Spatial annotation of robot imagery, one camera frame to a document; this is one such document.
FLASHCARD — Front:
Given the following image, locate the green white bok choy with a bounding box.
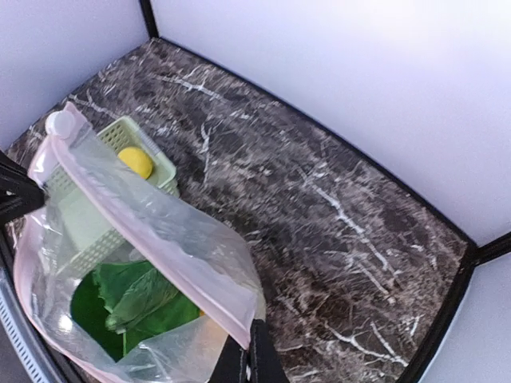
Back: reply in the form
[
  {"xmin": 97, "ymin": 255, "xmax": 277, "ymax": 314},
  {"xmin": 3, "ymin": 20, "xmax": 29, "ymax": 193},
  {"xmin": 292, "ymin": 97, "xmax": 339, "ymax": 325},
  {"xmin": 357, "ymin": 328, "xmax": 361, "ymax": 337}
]
[{"xmin": 70, "ymin": 261, "xmax": 201, "ymax": 361}]

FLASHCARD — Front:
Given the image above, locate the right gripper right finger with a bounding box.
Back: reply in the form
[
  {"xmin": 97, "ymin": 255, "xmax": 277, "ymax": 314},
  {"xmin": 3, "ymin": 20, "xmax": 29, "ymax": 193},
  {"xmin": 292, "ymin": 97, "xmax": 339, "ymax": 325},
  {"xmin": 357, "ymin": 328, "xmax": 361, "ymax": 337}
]
[{"xmin": 208, "ymin": 319, "xmax": 290, "ymax": 383}]

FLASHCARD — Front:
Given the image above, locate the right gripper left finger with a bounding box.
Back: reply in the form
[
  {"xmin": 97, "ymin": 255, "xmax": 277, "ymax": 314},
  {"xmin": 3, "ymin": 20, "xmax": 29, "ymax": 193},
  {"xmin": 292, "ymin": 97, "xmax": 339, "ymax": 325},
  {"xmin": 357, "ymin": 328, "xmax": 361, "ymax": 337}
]
[{"xmin": 0, "ymin": 150, "xmax": 45, "ymax": 228}]

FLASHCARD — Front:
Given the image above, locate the clear zip top bag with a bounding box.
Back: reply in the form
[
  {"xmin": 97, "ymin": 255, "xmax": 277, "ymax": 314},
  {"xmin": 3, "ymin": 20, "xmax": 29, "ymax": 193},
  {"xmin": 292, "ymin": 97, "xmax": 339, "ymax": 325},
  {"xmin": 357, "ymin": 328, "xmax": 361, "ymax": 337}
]
[{"xmin": 12, "ymin": 101, "xmax": 267, "ymax": 383}]

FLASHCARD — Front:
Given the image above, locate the black frame post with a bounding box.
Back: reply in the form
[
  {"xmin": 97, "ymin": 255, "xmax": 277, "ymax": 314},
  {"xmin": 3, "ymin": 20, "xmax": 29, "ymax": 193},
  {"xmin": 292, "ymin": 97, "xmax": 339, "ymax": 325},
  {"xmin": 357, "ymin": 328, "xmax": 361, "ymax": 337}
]
[
  {"xmin": 474, "ymin": 232, "xmax": 511, "ymax": 266},
  {"xmin": 139, "ymin": 0, "xmax": 160, "ymax": 38}
]

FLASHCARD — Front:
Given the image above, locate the beige plastic basket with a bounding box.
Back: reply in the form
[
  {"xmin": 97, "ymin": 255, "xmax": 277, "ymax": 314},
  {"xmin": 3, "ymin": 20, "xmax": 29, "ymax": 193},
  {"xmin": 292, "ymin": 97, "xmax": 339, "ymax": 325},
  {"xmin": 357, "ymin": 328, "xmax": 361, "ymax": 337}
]
[{"xmin": 43, "ymin": 111, "xmax": 179, "ymax": 275}]

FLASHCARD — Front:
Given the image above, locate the yellow lemon top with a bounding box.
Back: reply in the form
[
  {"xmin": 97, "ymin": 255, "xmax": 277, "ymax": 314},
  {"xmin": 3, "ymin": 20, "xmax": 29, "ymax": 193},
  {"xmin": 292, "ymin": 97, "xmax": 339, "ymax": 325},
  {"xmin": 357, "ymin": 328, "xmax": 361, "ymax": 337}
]
[{"xmin": 117, "ymin": 147, "xmax": 153, "ymax": 180}]

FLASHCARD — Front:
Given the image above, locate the left black frame post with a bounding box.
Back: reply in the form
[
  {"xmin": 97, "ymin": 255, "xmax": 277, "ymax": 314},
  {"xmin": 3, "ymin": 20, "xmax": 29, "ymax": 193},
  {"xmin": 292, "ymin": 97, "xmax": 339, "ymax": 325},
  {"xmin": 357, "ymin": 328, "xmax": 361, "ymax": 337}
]
[{"xmin": 139, "ymin": 0, "xmax": 160, "ymax": 38}]

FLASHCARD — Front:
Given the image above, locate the right black frame post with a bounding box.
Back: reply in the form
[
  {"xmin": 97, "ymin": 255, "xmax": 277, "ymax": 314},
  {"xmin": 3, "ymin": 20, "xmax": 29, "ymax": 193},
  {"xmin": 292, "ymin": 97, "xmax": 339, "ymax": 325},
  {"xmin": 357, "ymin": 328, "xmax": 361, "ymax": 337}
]
[{"xmin": 474, "ymin": 232, "xmax": 511, "ymax": 266}]

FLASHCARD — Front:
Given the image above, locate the white slotted cable duct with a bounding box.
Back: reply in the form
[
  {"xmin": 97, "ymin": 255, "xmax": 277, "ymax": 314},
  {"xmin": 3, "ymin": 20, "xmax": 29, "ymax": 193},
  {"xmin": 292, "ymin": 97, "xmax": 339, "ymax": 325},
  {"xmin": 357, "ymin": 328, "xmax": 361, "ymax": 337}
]
[{"xmin": 1, "ymin": 281, "xmax": 46, "ymax": 383}]

